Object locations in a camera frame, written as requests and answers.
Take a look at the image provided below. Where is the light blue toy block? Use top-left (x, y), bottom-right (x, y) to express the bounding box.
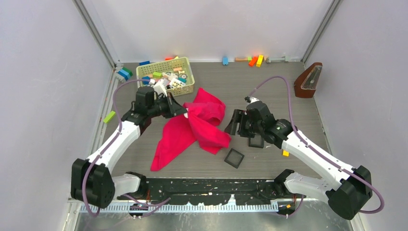
top-left (222, 56), bottom-right (229, 65)

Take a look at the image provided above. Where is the brown wooden metronome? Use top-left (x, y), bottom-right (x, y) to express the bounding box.
top-left (293, 62), bottom-right (323, 98)

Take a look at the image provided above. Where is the pink red garment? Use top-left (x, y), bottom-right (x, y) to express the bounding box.
top-left (150, 88), bottom-right (231, 171)

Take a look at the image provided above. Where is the orange toy block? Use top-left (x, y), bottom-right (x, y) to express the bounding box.
top-left (248, 56), bottom-right (258, 67)

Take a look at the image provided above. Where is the lime green block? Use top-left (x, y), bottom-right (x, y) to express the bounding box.
top-left (102, 111), bottom-right (116, 124)

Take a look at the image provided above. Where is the green perforated plastic basket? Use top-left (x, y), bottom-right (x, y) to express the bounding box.
top-left (136, 57), bottom-right (195, 96)

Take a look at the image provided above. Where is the blue green block stack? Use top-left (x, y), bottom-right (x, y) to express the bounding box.
top-left (116, 67), bottom-right (133, 83)

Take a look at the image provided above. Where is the black square tray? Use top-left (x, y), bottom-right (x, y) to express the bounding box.
top-left (248, 135), bottom-right (264, 149)
top-left (224, 148), bottom-right (245, 169)

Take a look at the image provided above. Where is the yellow toy block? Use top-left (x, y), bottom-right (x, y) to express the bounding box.
top-left (255, 55), bottom-right (264, 67)

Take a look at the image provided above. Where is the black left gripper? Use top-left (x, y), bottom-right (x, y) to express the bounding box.
top-left (148, 92), bottom-right (187, 119)

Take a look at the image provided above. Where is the tan wooden block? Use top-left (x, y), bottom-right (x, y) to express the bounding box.
top-left (234, 57), bottom-right (248, 62)

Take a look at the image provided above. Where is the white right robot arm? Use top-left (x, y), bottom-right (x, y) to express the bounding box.
top-left (225, 101), bottom-right (373, 220)

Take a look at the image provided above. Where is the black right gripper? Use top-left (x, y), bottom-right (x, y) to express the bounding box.
top-left (224, 109), bottom-right (263, 139)

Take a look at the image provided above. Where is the small orange cube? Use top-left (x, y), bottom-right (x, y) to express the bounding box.
top-left (282, 150), bottom-right (290, 157)

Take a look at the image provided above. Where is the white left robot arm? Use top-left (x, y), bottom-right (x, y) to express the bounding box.
top-left (71, 86), bottom-right (231, 210)

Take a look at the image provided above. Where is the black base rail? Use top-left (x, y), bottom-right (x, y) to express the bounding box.
top-left (129, 178), bottom-right (302, 205)

